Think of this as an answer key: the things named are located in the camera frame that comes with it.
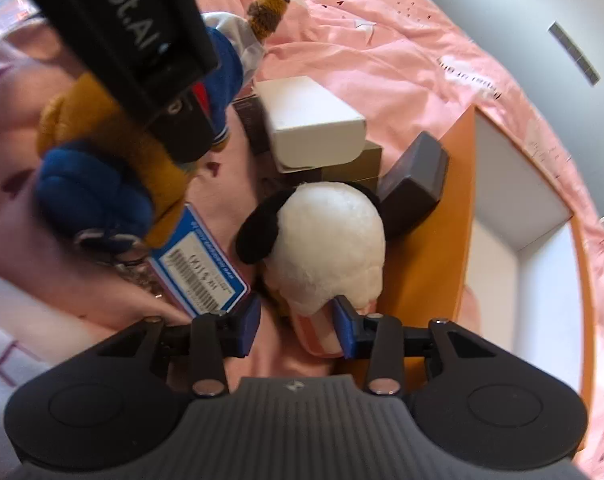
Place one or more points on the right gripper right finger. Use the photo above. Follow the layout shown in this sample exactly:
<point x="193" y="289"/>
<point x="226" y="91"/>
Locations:
<point x="376" y="338"/>

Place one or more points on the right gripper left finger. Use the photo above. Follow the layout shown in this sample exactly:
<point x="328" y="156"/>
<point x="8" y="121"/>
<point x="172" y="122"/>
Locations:
<point x="215" y="337"/>

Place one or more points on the white dog plush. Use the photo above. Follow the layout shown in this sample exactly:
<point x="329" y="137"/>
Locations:
<point x="315" y="242"/>

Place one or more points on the bear plush blue outfit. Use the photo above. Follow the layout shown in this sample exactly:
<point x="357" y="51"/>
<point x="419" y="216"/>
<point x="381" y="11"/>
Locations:
<point x="107" y="179"/>

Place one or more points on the white rectangular box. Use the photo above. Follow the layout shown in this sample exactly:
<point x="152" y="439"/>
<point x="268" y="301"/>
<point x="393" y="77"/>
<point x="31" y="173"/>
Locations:
<point x="308" y="126"/>

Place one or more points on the blue barcode tag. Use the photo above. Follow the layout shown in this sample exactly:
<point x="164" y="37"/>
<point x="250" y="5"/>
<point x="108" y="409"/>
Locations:
<point x="195" y="271"/>

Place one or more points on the dark grey small box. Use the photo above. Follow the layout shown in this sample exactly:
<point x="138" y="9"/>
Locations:
<point x="413" y="187"/>

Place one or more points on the orange cardboard storage box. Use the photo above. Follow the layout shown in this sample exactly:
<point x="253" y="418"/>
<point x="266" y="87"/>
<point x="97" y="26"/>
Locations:
<point x="502" y="254"/>

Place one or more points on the pink patterned duvet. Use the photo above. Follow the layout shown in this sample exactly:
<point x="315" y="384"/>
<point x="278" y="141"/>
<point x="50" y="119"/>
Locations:
<point x="403" y="64"/>

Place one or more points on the grey wall switch panel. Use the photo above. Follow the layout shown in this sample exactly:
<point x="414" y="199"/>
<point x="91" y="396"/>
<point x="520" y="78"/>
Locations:
<point x="576" y="54"/>

